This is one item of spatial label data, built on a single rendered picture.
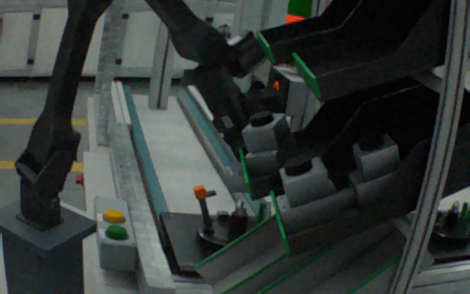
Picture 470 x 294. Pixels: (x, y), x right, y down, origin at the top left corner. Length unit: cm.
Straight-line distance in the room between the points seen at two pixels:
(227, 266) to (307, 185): 32
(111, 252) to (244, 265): 28
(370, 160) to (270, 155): 18
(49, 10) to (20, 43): 45
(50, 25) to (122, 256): 526
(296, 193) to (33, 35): 570
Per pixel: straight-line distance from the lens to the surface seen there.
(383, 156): 69
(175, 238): 117
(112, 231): 116
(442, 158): 63
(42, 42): 634
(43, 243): 89
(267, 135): 82
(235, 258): 96
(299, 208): 69
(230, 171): 113
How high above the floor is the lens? 148
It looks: 16 degrees down
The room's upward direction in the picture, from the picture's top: 8 degrees clockwise
